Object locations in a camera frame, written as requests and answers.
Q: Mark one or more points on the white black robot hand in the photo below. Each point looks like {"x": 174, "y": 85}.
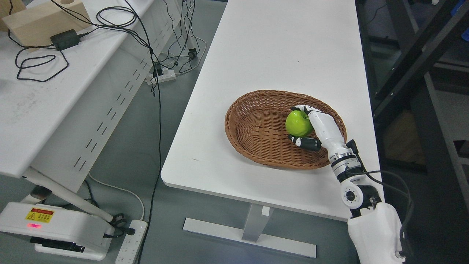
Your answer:
{"x": 326, "y": 130}

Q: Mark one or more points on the brown wicker basket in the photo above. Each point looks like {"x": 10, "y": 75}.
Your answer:
{"x": 255, "y": 126}

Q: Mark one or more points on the black metal shelf left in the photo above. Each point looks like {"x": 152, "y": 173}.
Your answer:
{"x": 416, "y": 63}

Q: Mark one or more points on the green apple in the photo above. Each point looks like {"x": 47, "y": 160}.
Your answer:
{"x": 298, "y": 124}

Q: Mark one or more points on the white power strip near device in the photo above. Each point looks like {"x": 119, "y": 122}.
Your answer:
{"x": 131, "y": 243}

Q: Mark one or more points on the black power adapter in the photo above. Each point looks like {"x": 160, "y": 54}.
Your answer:
{"x": 65, "y": 40}

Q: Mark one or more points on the white power strip far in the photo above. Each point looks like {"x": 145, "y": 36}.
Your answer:
{"x": 167, "y": 75}

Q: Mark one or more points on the white robot forearm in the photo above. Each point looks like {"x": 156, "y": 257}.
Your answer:
{"x": 374, "y": 225}

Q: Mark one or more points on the white floor device with label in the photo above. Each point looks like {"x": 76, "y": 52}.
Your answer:
{"x": 55, "y": 230}

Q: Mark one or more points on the wooden block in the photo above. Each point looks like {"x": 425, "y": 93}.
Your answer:
{"x": 35, "y": 26}

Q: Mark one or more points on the white standing table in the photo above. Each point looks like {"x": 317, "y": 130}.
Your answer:
{"x": 312, "y": 47}

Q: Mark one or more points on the white perforated side desk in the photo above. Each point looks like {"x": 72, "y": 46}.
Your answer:
{"x": 59, "y": 127}

